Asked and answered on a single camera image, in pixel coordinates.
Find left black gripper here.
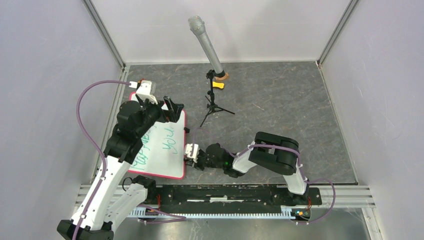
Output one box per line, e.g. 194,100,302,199
135,95,184,137

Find pink framed whiteboard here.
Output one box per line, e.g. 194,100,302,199
128,110,187,180

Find yellow eraser block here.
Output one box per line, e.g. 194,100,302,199
212,81,225,90

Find grey microphone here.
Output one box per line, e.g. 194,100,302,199
187,14,235,128

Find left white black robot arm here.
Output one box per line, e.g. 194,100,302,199
57,96,184,240

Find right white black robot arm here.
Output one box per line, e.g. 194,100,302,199
184,131,309,204

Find brown wooden block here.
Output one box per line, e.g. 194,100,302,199
214,72,230,82

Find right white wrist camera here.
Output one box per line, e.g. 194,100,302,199
184,143,200,163

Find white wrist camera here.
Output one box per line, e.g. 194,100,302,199
184,143,200,163
129,80,158,104

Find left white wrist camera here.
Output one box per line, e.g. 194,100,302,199
129,80,158,104

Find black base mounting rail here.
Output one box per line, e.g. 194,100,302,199
144,184,323,214

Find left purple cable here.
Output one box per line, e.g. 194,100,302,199
71,80,137,240

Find white slotted cable duct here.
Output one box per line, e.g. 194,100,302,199
127,206,311,221

